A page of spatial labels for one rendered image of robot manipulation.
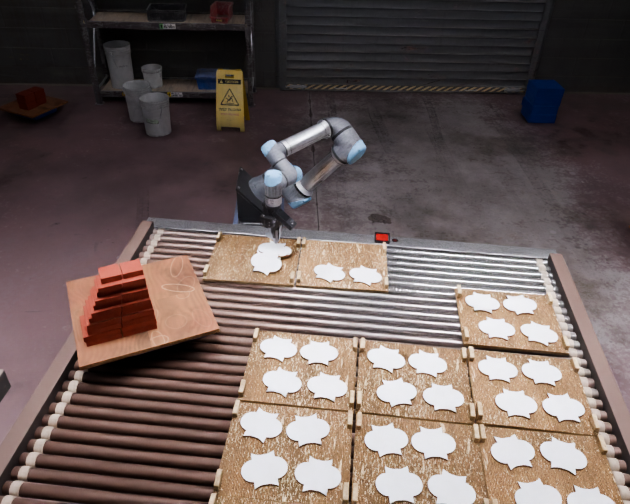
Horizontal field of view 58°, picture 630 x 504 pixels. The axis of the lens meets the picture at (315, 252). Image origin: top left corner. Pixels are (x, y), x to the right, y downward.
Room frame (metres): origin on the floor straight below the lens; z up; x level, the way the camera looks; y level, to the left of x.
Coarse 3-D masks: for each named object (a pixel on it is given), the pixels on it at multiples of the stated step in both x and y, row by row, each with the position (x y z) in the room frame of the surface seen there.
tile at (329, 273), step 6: (330, 264) 2.08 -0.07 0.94; (318, 270) 2.03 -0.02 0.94; (324, 270) 2.03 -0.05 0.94; (330, 270) 2.04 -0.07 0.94; (336, 270) 2.04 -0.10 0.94; (318, 276) 1.99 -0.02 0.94; (324, 276) 1.99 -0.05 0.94; (330, 276) 1.99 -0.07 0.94; (336, 276) 1.99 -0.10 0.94; (342, 276) 2.00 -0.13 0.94; (330, 282) 1.95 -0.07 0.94
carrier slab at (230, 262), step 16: (224, 240) 2.25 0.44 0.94; (240, 240) 2.26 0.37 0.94; (256, 240) 2.26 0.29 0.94; (272, 240) 2.27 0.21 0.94; (288, 240) 2.27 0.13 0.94; (224, 256) 2.12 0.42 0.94; (240, 256) 2.13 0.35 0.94; (288, 256) 2.14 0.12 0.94; (224, 272) 2.00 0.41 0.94; (240, 272) 2.01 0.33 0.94; (256, 272) 2.01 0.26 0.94; (288, 272) 2.02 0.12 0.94
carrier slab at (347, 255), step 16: (304, 256) 2.15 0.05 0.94; (320, 256) 2.15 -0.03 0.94; (336, 256) 2.16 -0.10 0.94; (352, 256) 2.16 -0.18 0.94; (368, 256) 2.16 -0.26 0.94; (384, 256) 2.17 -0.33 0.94; (304, 272) 2.02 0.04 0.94; (384, 272) 2.05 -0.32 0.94; (320, 288) 1.93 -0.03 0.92; (336, 288) 1.93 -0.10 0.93; (352, 288) 1.92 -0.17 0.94; (368, 288) 1.93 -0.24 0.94
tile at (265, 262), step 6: (264, 252) 2.10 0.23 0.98; (252, 258) 2.08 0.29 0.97; (258, 258) 2.07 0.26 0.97; (264, 258) 2.07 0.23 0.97; (270, 258) 2.07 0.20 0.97; (276, 258) 2.07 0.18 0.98; (252, 264) 2.04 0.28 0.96; (258, 264) 2.04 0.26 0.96; (264, 264) 2.04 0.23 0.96; (270, 264) 2.04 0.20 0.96; (276, 264) 2.04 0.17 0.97; (258, 270) 2.01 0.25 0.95; (264, 270) 2.01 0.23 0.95; (270, 270) 2.01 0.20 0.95; (276, 270) 2.01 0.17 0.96
